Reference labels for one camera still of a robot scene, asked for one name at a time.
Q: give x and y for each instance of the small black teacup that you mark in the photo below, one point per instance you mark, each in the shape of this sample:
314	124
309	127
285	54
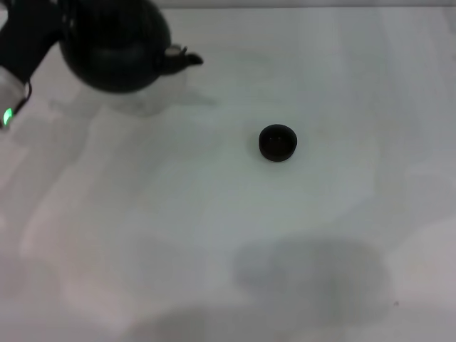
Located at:
278	142

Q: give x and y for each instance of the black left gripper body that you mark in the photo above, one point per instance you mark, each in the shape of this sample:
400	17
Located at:
25	39

